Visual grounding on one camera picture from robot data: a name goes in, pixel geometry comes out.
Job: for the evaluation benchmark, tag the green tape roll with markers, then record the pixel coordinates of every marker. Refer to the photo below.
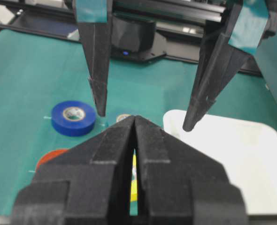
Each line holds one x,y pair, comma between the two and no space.
114,118

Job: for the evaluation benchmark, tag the white plastic tray case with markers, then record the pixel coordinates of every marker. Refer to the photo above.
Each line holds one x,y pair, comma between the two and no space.
247,150

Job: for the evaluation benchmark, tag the yellow tape roll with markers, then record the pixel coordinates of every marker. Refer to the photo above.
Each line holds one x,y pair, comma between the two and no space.
134,186

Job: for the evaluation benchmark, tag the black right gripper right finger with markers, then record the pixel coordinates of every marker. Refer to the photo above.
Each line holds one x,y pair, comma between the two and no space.
181,185

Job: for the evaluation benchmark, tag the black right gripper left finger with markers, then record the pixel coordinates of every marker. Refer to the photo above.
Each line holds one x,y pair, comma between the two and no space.
87,185

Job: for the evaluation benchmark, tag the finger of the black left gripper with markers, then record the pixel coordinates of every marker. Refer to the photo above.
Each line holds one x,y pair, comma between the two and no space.
224,49
94,20

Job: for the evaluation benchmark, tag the red tape roll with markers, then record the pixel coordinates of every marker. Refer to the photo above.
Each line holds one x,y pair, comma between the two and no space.
50,155

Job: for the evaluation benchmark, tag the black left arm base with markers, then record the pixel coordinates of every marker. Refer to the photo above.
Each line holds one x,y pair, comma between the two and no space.
136,40

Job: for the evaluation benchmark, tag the blue tape roll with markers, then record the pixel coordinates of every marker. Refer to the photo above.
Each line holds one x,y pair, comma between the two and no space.
73,118

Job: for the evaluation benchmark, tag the green table cloth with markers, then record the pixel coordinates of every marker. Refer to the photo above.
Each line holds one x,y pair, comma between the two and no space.
37,73

